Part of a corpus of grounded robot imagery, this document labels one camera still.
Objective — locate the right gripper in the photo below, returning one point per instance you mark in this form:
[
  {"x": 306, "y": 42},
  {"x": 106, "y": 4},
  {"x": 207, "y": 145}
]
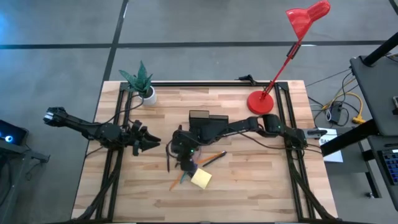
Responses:
[{"x": 185, "y": 144}]

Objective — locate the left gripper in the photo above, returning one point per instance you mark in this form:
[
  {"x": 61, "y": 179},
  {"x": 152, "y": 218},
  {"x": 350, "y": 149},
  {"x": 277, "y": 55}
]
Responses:
[{"x": 136, "y": 138}]

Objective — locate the black pen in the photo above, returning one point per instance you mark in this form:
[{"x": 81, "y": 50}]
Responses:
[
  {"x": 215, "y": 159},
  {"x": 168, "y": 161}
]

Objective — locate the yellow sticky note pad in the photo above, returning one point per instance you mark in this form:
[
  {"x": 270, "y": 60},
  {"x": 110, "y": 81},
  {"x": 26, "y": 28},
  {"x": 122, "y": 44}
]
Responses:
[{"x": 201, "y": 183}]

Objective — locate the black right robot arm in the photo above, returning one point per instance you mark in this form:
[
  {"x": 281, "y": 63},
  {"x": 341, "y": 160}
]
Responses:
[{"x": 242, "y": 126}]

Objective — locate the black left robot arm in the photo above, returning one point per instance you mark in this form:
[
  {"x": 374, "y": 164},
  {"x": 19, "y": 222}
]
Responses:
[{"x": 93, "y": 130}]

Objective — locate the black mesh desk organizer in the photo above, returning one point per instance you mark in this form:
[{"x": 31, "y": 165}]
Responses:
[{"x": 199, "y": 114}]

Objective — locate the white round plant pot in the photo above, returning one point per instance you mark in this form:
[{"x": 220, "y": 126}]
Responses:
[{"x": 150, "y": 99}]

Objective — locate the green snake plant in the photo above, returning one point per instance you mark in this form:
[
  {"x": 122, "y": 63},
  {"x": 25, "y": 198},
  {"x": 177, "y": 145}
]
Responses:
[{"x": 141, "y": 82}]

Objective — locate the red desk lamp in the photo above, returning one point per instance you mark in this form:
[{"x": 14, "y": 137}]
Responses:
[{"x": 260, "y": 102}]

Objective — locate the black power plug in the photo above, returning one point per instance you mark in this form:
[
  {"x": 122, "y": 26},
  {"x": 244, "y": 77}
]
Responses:
[{"x": 247, "y": 79}]

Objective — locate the black floor stand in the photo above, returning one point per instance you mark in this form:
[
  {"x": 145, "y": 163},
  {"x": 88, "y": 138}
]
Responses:
[{"x": 18, "y": 174}]

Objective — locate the black tablet with blue light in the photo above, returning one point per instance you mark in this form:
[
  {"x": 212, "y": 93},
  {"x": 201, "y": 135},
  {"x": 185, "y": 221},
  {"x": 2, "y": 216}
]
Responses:
[{"x": 11, "y": 132}]

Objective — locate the white paper sheet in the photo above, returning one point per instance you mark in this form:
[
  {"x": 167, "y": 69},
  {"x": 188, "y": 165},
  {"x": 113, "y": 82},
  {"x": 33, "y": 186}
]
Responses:
[{"x": 334, "y": 155}]

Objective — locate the black power adapter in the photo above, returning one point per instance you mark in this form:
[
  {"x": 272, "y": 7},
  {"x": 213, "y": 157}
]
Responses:
[{"x": 335, "y": 112}]

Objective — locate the black diagonal beam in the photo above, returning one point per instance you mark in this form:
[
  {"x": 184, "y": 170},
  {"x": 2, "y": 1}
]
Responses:
[{"x": 348, "y": 140}]

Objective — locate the laptop keyboard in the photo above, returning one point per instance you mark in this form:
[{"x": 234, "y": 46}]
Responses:
[{"x": 390, "y": 166}]

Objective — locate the dark grey desk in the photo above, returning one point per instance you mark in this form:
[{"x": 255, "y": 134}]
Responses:
[{"x": 379, "y": 93}]

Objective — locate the black pole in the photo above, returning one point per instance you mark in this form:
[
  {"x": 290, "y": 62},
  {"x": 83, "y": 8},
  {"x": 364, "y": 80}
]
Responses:
[{"x": 381, "y": 49}]

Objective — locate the black aluminium table frame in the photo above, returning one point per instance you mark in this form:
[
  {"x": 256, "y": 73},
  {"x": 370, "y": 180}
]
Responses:
[{"x": 217, "y": 84}]

